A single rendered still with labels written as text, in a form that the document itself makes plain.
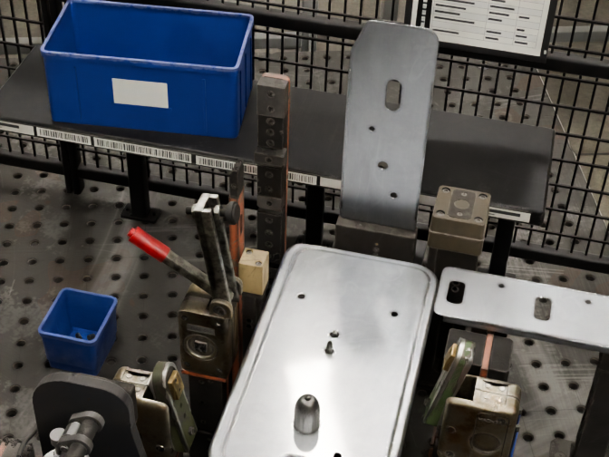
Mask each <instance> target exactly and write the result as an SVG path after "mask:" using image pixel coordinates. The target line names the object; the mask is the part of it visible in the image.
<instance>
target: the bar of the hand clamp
mask: <svg viewBox="0 0 609 457"><path fill-rule="evenodd" d="M186 214H188V215H192V218H194V219H195V221H196V225H197V230H198V236H199V241H200V245H201V249H202V253H203V258H204V261H205V265H206V270H207V273H208V281H209V284H210V289H211V293H212V297H213V299H215V298H220V299H225V300H226V301H228V302H229V303H230V304H231V305H232V303H231V302H238V301H239V294H238V289H237V281H236V276H235V272H234V268H233V263H232V258H231V254H230V249H229V245H228V241H227V233H226V228H225V223H224V219H223V217H225V219H226V222H227V223H228V225H236V224H237V223H238V222H239V218H240V207H239V205H238V204H237V202H236V201H230V202H229V203H228V204H227V206H226V208H225V209H223V206H222V205H220V201H219V196H218V194H209V193H202V194H201V196H200V198H199V200H198V203H197V204H196V203H195V204H193V205H192V207H188V206H187V207H186ZM228 289H231V291H232V292H233V293H234V296H233V299H232V301H231V299H230V294H229V290H228Z"/></svg>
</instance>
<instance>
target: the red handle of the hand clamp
mask: <svg viewBox="0 0 609 457"><path fill-rule="evenodd" d="M127 236H129V239H128V241H129V242H130V243H132V244H133V245H135V246H136V247H138V248H140V249H141V250H143V251H144V252H146V253H147V254H149V255H150V256H152V257H153V258H155V259H157V260H158V261H159V262H160V263H161V262H163V263H164V264H165V265H167V266H168V267H170V268H172V269H173V270H175V271H176V272H178V273H179V274H181V275H182V276H183V277H185V278H186V279H188V280H189V281H191V282H192V283H194V284H195V285H197V286H198V287H200V288H202V289H203V290H204V291H206V292H207V293H209V294H210V295H211V296H212V293H211V289H210V284H209V281H208V275H207V274H205V273H204V272H202V271H201V270H199V269H198V268H196V267H194V266H193V265H191V264H190V263H189V262H188V261H187V260H185V259H184V258H182V257H180V256H179V255H177V254H176V253H174V252H173V251H171V250H170V248H169V247H167V246H166V245H165V244H163V243H162V242H160V241H159V240H157V239H156V238H154V237H153V236H152V235H150V234H149V233H147V232H146V231H144V230H143V229H142V228H140V227H137V228H131V229H130V231H129V232H128V234H127ZM228 290H229V294H230V299H231V301H232V299H233V296H234V293H233V292H232V291H231V289H228Z"/></svg>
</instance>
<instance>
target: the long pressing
mask: <svg viewBox="0 0 609 457"><path fill-rule="evenodd" d="M438 288H439V281H438V279H437V277H436V276H435V274H434V273H433V272H432V271H431V270H429V269H428V268H426V267H424V266H422V265H419V264H415V263H410V262H405V261H400V260H395V259H390V258H381V257H376V256H371V255H366V254H361V253H356V252H352V251H346V250H341V249H336V248H328V247H322V246H317V245H310V244H303V243H299V244H294V245H293V246H291V247H290V248H289V249H288V250H287V251H286V252H285V253H284V255H283V257H282V260H281V263H280V265H279V268H278V270H277V272H276V274H275V279H274V281H273V284H272V286H271V288H270V290H269V293H268V296H267V298H266V302H265V304H264V307H263V309H262V312H261V314H260V317H259V318H258V321H257V324H256V328H255V330H254V333H253V334H252V337H251V340H250V342H249V345H248V347H247V350H246V353H245V356H244V358H243V361H242V363H241V366H240V367H239V370H238V373H237V377H236V379H235V382H234V383H233V386H232V389H231V391H230V394H229V396H228V399H227V402H226V405H225V407H224V410H223V412H222V414H221V416H220V419H219V422H218V424H217V428H216V430H215V432H214V435H213V438H212V440H211V443H210V445H209V447H208V457H334V454H335V453H340V454H341V457H401V452H402V447H403V444H404V439H405V435H406V432H407V427H408V423H409V419H410V415H411V408H412V404H413V399H414V395H415V391H416V387H417V383H418V379H419V374H420V370H421V363H422V359H423V355H424V351H425V346H426V343H427V339H428V334H429V331H430V323H431V319H432V315H433V310H434V305H435V300H436V296H437V292H438ZM300 294H303V295H304V298H299V297H298V295H300ZM392 312H396V313H397V314H398V315H397V316H392V315H391V313H392ZM333 330H336V331H337V333H338V334H339V336H338V337H336V338H334V337H331V336H330V334H331V333H332V331H333ZM328 341H332V342H333V353H332V354H327V353H326V352H325V349H326V345H327V342H328ZM303 394H312V395H314V396H315V397H316V398H317V400H318V402H319V404H320V427H319V429H318V430H317V431H316V432H314V433H309V434H304V433H300V432H298V431H297V430H296V429H295V428H294V416H295V403H296V401H297V399H298V398H299V397H300V396H301V395H303Z"/></svg>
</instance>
